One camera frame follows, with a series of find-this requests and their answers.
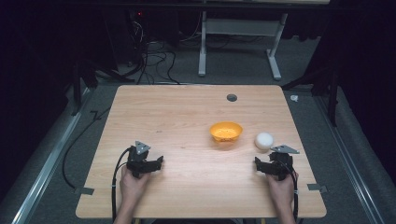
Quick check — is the aluminium floor rail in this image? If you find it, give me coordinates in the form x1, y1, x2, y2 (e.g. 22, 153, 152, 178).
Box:
313, 95, 387, 224
11, 88, 92, 224

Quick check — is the yellow bowl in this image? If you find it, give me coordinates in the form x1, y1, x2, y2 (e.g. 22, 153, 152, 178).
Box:
208, 120, 244, 144

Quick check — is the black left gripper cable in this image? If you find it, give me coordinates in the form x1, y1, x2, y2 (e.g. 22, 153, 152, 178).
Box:
110, 147, 132, 223

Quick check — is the person's left hand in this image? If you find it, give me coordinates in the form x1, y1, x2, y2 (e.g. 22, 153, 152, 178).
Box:
119, 165, 152, 203

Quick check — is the black floor cable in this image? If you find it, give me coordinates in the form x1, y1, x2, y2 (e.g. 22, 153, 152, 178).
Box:
62, 106, 112, 190

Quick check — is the grey tape piece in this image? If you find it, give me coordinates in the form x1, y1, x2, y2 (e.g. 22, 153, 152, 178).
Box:
306, 183, 329, 194
74, 186, 95, 196

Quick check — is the tangle of black cables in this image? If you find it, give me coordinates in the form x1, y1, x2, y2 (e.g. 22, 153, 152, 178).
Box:
126, 21, 182, 86

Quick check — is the person's right hand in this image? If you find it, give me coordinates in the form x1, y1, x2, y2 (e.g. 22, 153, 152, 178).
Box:
265, 172, 300, 207

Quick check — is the white ball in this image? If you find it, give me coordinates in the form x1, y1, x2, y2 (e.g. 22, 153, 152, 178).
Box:
254, 132, 275, 152

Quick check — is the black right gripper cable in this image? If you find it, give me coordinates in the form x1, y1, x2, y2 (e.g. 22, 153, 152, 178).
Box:
279, 158, 300, 223

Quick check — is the black metal stand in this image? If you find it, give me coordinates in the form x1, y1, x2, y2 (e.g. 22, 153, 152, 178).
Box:
70, 58, 135, 117
280, 61, 341, 127

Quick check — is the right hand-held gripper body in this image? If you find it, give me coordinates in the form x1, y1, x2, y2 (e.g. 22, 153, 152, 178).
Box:
262, 144, 301, 182

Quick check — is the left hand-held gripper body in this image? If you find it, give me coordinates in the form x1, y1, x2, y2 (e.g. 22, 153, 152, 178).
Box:
125, 140, 157, 179

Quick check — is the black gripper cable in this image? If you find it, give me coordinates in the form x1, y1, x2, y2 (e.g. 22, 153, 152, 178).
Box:
110, 147, 132, 223
279, 158, 300, 223

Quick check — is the white desk frame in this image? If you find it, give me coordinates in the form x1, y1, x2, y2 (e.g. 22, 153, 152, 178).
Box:
197, 10, 290, 81

